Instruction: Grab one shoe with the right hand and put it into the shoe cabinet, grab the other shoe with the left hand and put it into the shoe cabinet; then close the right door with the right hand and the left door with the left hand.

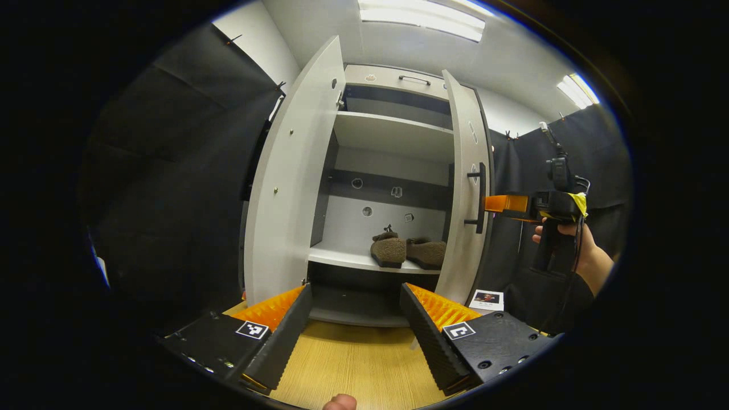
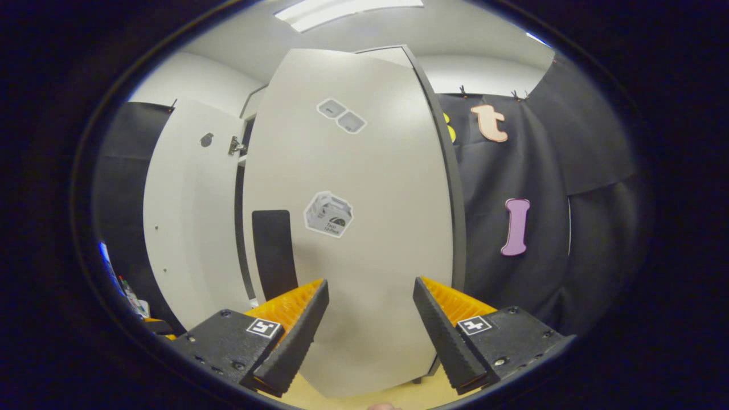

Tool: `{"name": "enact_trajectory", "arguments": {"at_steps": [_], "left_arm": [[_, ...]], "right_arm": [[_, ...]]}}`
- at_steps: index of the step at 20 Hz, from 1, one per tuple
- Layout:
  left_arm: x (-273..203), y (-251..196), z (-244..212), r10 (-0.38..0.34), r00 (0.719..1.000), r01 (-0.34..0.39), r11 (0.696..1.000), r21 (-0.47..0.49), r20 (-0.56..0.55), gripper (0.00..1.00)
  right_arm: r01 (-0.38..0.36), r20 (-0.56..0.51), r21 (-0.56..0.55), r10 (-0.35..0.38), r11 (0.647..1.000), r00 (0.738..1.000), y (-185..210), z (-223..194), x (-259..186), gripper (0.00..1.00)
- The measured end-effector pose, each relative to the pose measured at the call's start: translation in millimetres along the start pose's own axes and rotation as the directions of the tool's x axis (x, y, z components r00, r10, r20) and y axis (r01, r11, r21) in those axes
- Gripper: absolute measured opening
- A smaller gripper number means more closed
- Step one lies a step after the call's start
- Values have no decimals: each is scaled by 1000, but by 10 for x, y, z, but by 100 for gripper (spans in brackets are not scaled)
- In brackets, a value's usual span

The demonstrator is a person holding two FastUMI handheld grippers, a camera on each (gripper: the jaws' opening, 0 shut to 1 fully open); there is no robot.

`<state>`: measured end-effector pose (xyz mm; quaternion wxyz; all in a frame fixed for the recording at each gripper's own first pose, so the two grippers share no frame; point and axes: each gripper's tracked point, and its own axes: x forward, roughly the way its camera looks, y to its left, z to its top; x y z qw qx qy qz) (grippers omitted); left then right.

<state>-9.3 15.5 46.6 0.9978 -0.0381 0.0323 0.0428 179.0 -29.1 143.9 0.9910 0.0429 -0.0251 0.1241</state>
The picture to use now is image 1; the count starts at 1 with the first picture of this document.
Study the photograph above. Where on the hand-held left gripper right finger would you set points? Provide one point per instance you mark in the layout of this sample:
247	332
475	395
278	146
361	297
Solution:
433	347

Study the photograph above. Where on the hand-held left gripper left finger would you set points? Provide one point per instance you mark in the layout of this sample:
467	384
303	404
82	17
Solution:
279	347

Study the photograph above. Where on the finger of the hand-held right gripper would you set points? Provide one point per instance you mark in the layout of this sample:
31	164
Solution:
507	204
524	217

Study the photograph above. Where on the white cabinet door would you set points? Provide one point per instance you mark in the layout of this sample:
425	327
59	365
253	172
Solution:
296	188
462	262

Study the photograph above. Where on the brown fuzzy shoe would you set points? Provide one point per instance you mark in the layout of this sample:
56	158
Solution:
389	250
428	253

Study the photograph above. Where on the white shoe cabinet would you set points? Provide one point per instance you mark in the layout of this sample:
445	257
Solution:
387	136

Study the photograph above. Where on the white cabinet drawer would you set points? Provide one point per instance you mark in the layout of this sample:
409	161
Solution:
387	80

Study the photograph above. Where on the white photo cover book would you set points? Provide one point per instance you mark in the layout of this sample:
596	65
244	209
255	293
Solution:
487	300

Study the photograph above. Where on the small ceiling light panel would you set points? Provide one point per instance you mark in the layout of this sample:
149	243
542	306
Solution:
576	91

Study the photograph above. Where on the large ceiling light panel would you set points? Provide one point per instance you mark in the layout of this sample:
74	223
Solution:
421	17

